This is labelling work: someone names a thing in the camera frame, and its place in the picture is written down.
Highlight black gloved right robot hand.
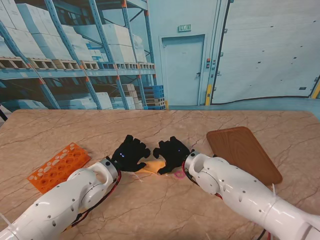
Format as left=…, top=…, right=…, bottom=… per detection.
left=152, top=135, right=191, bottom=176

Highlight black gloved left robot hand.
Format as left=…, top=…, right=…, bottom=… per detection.
left=111, top=134, right=152, bottom=174

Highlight yellow cloth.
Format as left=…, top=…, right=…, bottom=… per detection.
left=135, top=159, right=167, bottom=175

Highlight brown wooden tray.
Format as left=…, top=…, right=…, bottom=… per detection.
left=206, top=126, right=284, bottom=187

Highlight orange test tube rack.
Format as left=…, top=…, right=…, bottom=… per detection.
left=26, top=142, right=92, bottom=194

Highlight warehouse print backdrop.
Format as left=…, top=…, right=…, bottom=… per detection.
left=0, top=0, right=320, bottom=112

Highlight red black left arm cables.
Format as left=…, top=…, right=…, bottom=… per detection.
left=65, top=171, right=123, bottom=231

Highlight red black arm cables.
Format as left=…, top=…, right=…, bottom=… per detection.
left=181, top=161, right=273, bottom=240
left=65, top=171, right=123, bottom=231

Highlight red black right arm cables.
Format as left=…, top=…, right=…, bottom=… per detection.
left=181, top=161, right=273, bottom=240

